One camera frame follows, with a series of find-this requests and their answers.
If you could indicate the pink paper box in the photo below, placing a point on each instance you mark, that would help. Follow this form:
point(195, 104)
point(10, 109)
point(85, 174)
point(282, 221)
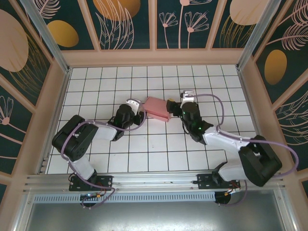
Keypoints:
point(156, 108)

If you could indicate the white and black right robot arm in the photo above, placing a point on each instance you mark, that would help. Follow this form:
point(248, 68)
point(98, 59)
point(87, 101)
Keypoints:
point(260, 161)

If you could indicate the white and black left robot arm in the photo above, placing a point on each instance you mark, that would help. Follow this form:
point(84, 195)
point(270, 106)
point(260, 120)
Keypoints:
point(72, 142)

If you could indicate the grey metal sheet panel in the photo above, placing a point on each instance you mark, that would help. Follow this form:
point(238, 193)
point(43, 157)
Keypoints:
point(154, 216)

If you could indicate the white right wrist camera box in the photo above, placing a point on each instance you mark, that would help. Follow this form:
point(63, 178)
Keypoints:
point(187, 96)

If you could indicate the aluminium side rail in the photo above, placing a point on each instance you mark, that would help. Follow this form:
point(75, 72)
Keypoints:
point(243, 89)
point(64, 83)

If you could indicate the aluminium profile rail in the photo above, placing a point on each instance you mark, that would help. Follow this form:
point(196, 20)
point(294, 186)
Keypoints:
point(154, 180)

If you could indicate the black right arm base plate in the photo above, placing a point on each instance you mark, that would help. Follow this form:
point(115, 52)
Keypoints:
point(204, 181)

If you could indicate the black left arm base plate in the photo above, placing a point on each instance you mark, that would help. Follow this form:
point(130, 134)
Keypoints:
point(103, 183)

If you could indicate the aluminium corner post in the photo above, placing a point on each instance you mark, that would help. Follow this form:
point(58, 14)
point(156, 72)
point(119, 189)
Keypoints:
point(48, 38)
point(255, 36)

